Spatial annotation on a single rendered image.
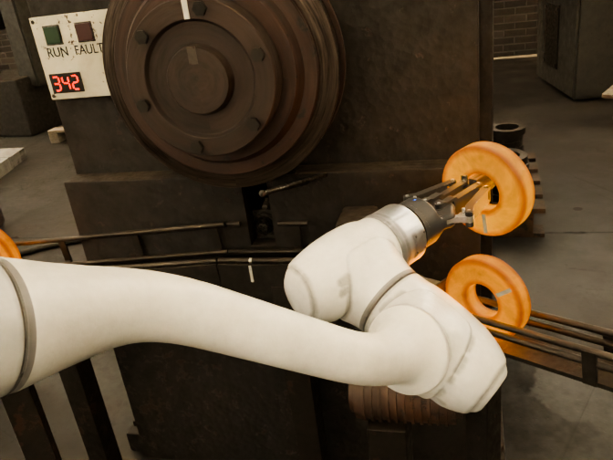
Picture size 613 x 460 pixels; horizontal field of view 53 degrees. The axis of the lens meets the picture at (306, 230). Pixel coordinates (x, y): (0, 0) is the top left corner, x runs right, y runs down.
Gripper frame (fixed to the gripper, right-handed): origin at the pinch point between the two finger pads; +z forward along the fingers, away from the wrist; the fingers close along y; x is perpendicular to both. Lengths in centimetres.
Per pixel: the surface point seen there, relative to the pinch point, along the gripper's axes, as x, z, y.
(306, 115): 10.3, -8.4, -32.0
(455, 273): -18.2, -2.4, -5.3
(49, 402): -90, -51, -143
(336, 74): 16.7, -3.3, -28.2
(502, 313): -23.0, -2.7, 4.1
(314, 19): 26.5, -4.4, -30.5
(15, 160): -89, 47, -479
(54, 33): 29, -29, -88
